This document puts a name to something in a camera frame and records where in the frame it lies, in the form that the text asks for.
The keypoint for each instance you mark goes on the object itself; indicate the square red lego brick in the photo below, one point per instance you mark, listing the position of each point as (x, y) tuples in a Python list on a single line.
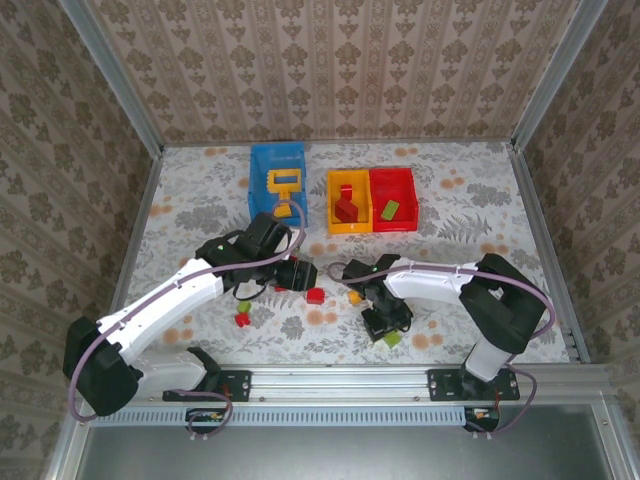
[(315, 296)]

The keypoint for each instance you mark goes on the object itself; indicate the small green lego brick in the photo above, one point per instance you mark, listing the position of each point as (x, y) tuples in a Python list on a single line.
[(244, 306)]

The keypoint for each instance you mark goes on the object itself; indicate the long red lego brick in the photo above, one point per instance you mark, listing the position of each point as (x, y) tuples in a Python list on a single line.
[(346, 211)]

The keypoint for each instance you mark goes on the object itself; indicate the yellow lego window frame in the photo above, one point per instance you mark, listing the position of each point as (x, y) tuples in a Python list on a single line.
[(287, 187)]

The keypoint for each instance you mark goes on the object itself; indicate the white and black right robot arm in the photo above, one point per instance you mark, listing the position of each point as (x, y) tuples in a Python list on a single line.
[(430, 285)]

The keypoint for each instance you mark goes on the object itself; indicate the yellow plastic bin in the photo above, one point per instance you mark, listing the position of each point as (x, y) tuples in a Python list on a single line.
[(350, 227)]

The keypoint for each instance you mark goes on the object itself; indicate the blue plastic bin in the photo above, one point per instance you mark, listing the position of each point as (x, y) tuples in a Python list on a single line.
[(260, 200)]

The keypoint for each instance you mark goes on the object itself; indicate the aluminium base beam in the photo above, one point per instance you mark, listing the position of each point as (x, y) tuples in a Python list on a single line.
[(340, 382)]

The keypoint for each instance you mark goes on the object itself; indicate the red plastic bin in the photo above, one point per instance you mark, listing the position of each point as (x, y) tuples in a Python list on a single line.
[(400, 190)]

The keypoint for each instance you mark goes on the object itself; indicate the floral patterned table cover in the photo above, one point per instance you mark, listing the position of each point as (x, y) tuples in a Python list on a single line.
[(200, 175)]

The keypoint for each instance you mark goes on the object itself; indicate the grey metal panel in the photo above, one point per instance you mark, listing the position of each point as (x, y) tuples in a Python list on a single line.
[(350, 455)]

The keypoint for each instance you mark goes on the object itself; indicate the aluminium frame post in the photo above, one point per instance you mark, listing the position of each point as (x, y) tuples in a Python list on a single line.
[(555, 75), (115, 80)]

